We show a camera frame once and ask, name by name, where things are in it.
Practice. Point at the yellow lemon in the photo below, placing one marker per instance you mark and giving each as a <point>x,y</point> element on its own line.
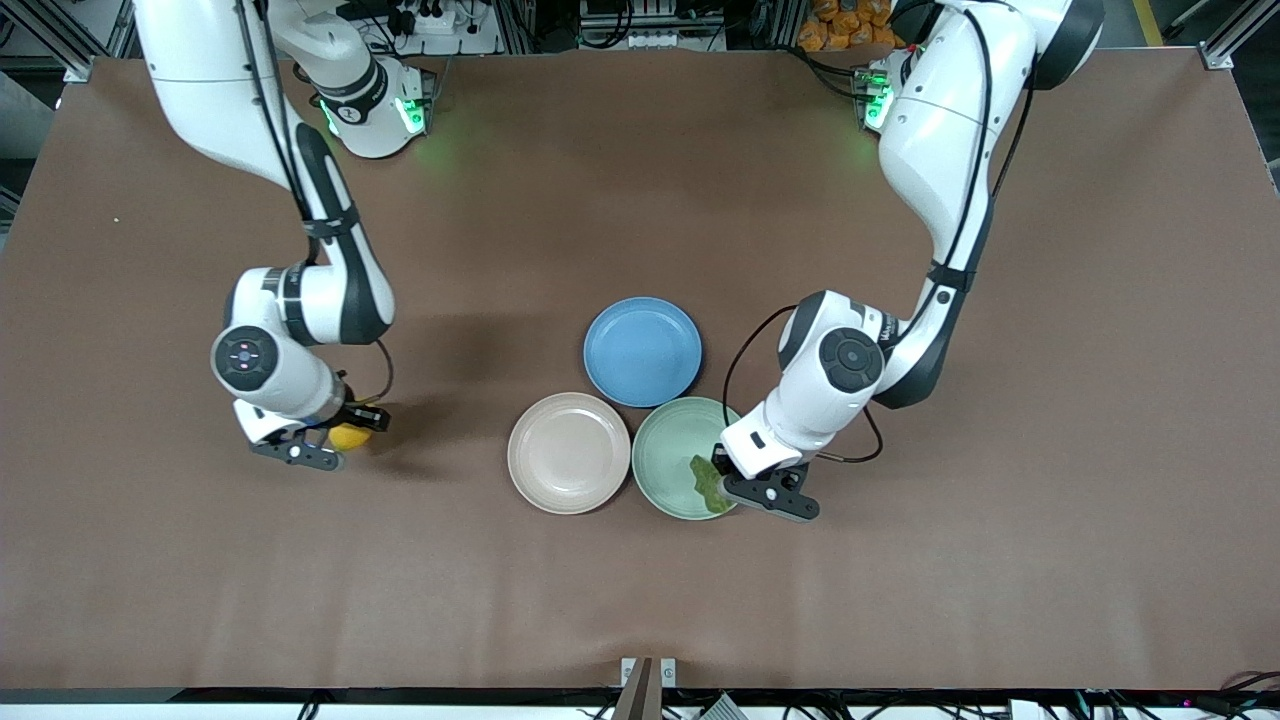
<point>348,438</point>

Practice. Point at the green lettuce leaf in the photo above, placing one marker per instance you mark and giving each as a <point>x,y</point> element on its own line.
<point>712,492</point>

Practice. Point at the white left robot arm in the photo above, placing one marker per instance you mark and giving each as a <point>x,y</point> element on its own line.
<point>940,130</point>

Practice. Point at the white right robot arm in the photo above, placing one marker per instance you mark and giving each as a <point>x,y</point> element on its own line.
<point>200,80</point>

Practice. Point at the light green plate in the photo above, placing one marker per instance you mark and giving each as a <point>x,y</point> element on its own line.
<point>670,450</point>

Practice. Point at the blue plate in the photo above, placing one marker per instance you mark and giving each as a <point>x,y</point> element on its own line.
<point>642,352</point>

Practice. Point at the beige plate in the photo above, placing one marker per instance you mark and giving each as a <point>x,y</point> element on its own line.
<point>570,455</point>

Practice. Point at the brown table cover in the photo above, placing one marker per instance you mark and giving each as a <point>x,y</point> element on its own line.
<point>400,600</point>

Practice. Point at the grey ribbed power adapter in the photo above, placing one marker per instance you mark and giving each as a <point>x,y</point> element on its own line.
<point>722,708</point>

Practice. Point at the white power strip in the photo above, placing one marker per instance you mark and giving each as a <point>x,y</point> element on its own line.
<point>440,20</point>

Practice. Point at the white electronics box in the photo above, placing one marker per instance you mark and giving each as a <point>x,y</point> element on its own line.
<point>650,40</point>

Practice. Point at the bag of oranges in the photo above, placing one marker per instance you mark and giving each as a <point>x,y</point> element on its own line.
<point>840,25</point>

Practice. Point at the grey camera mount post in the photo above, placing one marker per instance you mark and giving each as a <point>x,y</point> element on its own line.
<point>635,700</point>

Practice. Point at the metal table corner bracket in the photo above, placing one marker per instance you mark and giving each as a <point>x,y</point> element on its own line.
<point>1218,62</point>
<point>78,71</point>

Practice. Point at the aluminium frame profile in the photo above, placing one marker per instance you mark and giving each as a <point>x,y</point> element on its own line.
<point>1245,30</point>
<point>112,25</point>

